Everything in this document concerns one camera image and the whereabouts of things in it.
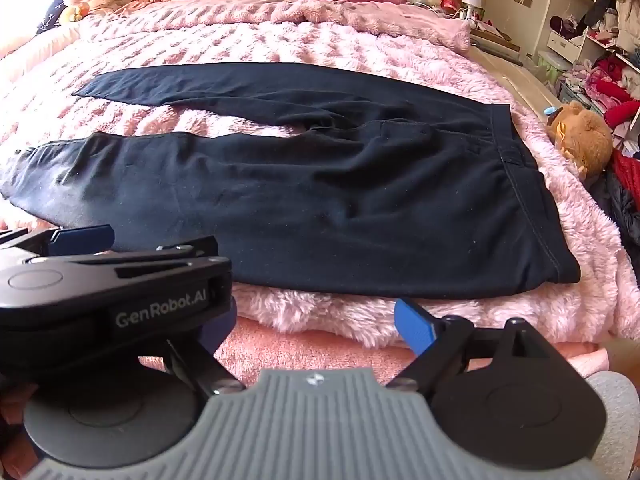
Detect red cloth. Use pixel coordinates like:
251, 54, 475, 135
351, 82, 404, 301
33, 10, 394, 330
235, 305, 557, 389
611, 149, 640, 193

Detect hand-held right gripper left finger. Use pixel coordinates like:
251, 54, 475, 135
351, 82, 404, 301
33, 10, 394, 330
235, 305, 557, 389
165, 296, 246, 397

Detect black jacket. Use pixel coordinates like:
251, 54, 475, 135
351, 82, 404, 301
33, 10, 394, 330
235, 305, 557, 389
592, 167, 640, 268

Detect pile of colourful clothes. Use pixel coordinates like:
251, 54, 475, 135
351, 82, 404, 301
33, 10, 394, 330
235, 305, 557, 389
562, 50, 640, 153

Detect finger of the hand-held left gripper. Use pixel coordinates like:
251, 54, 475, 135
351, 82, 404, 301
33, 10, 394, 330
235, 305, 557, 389
50, 243, 234, 287
0, 225, 115, 262

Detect pink fluffy blanket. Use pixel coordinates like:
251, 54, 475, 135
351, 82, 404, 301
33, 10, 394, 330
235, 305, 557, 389
0, 0, 640, 351

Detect beige mattress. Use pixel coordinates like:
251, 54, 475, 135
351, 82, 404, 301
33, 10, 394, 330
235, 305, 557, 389
467, 42, 563, 113

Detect dark blue cloth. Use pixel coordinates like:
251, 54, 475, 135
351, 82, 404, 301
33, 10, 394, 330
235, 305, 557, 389
35, 1, 68, 36

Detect white shelf unit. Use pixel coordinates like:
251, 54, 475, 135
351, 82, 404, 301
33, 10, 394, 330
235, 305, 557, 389
535, 0, 640, 81

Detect brown teddy bear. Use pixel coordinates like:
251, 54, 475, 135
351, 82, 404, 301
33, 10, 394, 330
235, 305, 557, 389
545, 100, 615, 179

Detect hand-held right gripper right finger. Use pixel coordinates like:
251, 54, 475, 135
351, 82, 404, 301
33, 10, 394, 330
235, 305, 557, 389
387, 298, 546, 396

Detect black pants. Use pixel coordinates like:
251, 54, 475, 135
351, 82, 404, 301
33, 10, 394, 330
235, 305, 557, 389
0, 62, 582, 301

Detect pale green storage box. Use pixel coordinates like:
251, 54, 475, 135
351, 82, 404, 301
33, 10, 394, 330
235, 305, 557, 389
536, 50, 573, 88

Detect cream nightstand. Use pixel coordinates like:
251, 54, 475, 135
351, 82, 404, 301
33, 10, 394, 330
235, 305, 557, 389
430, 0, 526, 61

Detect grey fleece cloth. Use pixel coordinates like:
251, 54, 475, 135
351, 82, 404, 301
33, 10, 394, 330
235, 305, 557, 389
587, 369, 640, 466

